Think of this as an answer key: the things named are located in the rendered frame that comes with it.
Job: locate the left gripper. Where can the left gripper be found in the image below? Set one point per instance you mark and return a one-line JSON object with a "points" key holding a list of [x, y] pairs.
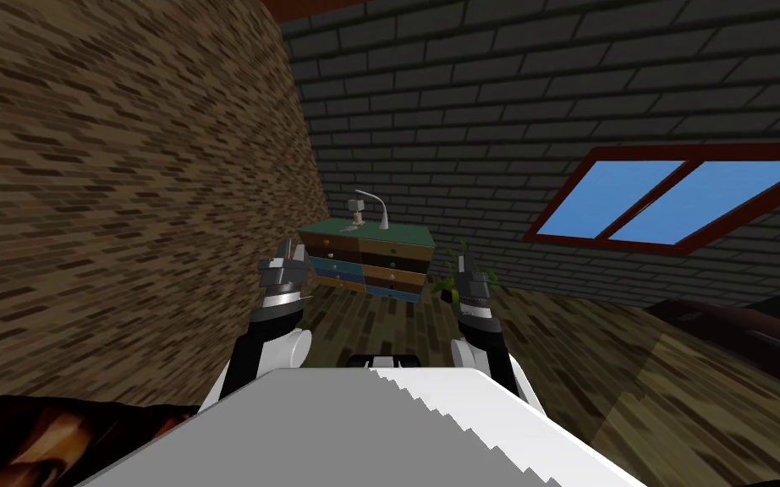
{"points": [[283, 275]]}

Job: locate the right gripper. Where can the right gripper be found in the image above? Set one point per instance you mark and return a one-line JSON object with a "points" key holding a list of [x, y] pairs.
{"points": [[473, 287]]}

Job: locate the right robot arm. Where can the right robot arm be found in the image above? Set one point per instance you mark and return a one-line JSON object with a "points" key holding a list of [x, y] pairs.
{"points": [[491, 345]]}

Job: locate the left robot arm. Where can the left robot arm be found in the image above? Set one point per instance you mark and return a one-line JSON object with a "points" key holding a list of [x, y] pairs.
{"points": [[261, 345]]}

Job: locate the green potted plant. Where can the green potted plant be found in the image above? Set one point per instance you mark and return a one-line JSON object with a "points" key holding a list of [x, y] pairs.
{"points": [[445, 284]]}

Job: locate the green-topped multicolour drawer chest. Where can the green-topped multicolour drawer chest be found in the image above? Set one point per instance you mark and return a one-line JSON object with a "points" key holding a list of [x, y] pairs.
{"points": [[376, 260]]}

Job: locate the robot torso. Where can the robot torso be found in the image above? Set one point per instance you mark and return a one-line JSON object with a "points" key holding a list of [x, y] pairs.
{"points": [[336, 433]]}

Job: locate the red-framed window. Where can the red-framed window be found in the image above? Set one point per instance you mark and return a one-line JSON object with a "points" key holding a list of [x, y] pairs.
{"points": [[661, 199]]}

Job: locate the dark brown sofa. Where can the dark brown sofa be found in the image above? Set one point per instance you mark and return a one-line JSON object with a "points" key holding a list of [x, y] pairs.
{"points": [[749, 338]]}

